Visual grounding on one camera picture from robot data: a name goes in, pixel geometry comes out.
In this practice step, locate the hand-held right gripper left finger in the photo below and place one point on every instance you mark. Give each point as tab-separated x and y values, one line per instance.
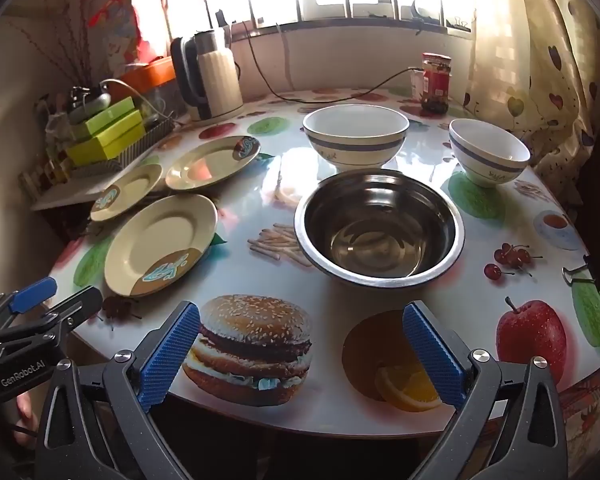
170	355

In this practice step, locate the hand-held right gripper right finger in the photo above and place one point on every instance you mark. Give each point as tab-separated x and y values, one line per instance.
432	355

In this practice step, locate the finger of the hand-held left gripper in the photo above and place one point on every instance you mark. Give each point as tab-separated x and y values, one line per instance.
30	293
75	305

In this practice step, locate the large cream plate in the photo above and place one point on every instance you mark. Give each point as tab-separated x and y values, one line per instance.
155	240

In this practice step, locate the small cream plate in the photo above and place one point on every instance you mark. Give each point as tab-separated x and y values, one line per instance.
130	187

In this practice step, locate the medium cream plate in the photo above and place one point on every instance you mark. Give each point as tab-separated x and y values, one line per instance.
205	165

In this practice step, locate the small white blue-banded bowl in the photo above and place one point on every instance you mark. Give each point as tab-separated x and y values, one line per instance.
485	155

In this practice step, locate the large white blue-banded bowl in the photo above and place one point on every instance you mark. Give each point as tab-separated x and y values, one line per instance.
355	145

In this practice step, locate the white shelf board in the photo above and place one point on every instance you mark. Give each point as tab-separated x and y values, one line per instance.
65	192

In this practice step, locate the large green box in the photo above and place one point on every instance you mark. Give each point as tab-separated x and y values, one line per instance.
110	142

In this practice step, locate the red patterned cloth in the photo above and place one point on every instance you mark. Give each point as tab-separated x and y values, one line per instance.
590	410

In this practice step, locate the black binder clip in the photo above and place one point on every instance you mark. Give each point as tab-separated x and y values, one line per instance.
580	275

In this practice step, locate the striped grey tray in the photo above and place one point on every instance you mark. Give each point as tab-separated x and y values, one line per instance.
145	142

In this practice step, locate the food-printed table cover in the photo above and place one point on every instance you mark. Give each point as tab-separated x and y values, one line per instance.
260	200

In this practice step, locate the small green box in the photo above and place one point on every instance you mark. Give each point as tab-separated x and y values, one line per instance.
107	112

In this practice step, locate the orange box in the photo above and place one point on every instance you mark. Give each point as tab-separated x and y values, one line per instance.
150	72

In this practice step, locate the dried branches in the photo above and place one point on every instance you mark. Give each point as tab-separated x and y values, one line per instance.
75	45

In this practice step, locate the cream electric kettle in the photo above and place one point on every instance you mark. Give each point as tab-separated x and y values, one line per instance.
220	80

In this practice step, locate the white plastic container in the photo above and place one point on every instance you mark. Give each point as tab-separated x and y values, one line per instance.
416	85

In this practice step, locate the red-labelled glass jar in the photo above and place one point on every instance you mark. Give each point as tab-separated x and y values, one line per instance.
436	82

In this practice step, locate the colourful printed bag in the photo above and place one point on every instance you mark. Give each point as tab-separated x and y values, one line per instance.
120	30

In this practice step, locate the heart-patterned cream curtain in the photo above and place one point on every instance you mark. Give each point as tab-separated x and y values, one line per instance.
530	60

